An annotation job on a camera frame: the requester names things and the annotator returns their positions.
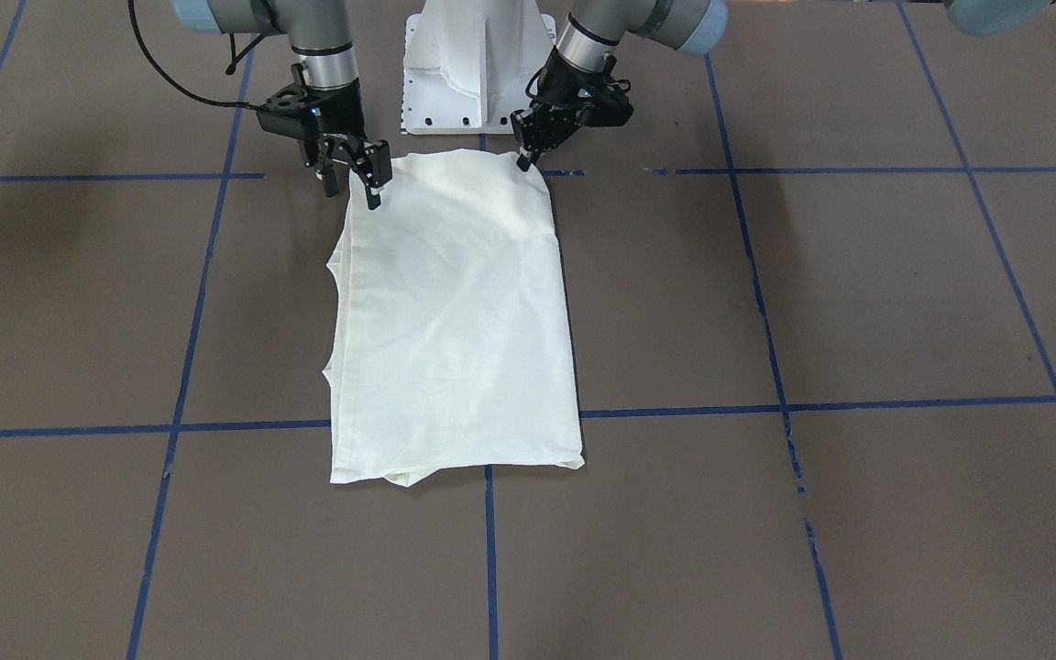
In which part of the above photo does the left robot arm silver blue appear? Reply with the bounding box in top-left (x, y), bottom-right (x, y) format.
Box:
top-left (510, 1), bottom-right (729, 171)

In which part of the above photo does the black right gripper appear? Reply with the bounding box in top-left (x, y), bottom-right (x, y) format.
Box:
top-left (258, 81), bottom-right (392, 212)

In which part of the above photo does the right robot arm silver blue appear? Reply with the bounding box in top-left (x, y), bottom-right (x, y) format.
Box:
top-left (172, 1), bottom-right (392, 210)

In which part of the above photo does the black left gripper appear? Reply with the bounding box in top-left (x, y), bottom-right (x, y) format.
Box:
top-left (511, 50), bottom-right (634, 172)

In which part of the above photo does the white long-sleeve cat shirt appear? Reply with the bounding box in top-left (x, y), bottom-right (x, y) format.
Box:
top-left (324, 149), bottom-right (584, 486)

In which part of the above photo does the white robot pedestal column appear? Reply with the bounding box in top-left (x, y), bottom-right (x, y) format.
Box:
top-left (400, 1), bottom-right (557, 137)

